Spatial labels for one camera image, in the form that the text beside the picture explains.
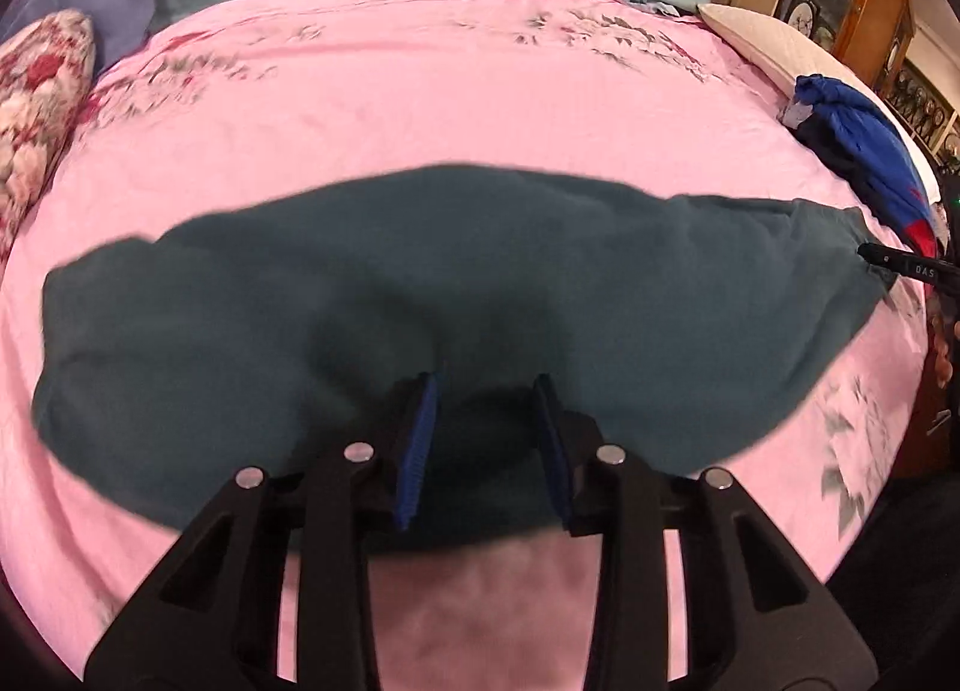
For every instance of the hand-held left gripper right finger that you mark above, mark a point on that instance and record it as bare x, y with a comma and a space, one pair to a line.
551, 451

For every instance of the white pillow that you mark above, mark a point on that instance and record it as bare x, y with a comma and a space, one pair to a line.
757, 38

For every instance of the pink floral bedsheet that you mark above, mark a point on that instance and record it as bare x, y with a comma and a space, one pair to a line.
375, 98

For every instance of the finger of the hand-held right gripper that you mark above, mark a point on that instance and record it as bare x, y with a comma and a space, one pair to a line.
900, 262

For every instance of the blue garment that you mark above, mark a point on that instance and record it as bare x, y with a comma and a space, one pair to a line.
862, 128

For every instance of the dark green pants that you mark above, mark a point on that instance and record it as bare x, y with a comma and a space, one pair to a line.
262, 316

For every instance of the red floral quilt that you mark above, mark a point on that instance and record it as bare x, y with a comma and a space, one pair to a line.
37, 98

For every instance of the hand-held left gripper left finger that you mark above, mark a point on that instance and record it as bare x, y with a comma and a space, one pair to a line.
416, 451

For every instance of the dark garment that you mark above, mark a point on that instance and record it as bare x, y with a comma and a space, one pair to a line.
840, 154

